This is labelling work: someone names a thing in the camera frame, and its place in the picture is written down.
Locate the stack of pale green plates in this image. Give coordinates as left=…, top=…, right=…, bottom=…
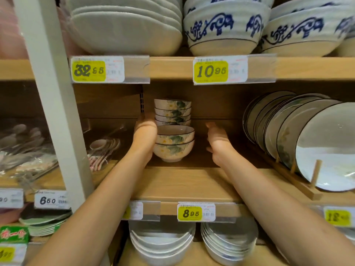
left=18, top=205, right=72, bottom=237

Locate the blue patterned white bowl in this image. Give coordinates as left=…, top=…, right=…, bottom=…
left=183, top=0, right=271, bottom=57
left=260, top=5, right=355, bottom=57
left=183, top=0, right=275, bottom=14
left=270, top=0, right=355, bottom=20

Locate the yellow price tag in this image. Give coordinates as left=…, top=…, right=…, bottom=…
left=323, top=206, right=355, bottom=228
left=71, top=56, right=125, bottom=83
left=193, top=55, right=248, bottom=85
left=122, top=201, right=144, bottom=221
left=177, top=203, right=216, bottom=222

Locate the person's left forearm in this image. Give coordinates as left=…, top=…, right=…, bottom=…
left=27, top=152, right=153, bottom=266

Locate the person's right forearm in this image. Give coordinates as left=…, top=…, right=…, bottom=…
left=219, top=155, right=355, bottom=266

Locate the wooden plate rack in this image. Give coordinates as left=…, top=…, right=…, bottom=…
left=256, top=148, right=324, bottom=201

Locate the medium floral bowls stack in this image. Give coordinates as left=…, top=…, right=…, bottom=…
left=153, top=140, right=195, bottom=163

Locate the stack of large white bowls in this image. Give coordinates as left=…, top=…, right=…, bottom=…
left=128, top=221, right=196, bottom=266

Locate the green sign price tag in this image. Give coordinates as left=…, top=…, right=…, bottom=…
left=0, top=225, right=30, bottom=265

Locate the person's left hand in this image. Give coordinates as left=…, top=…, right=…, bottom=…
left=133, top=113, right=158, bottom=164

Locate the bundle of pink ceramic spoons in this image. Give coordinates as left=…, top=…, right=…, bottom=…
left=87, top=138, right=121, bottom=172

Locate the person's right hand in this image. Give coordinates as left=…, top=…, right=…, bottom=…
left=206, top=122, right=239, bottom=168

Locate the stack of large white dishes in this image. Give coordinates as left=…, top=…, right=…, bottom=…
left=64, top=0, right=183, bottom=56

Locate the row of black-rimmed floral plates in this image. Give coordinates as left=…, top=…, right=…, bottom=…
left=243, top=91, right=355, bottom=192

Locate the white price tag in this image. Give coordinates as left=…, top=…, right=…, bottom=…
left=0, top=188, right=24, bottom=209
left=34, top=190, right=70, bottom=210

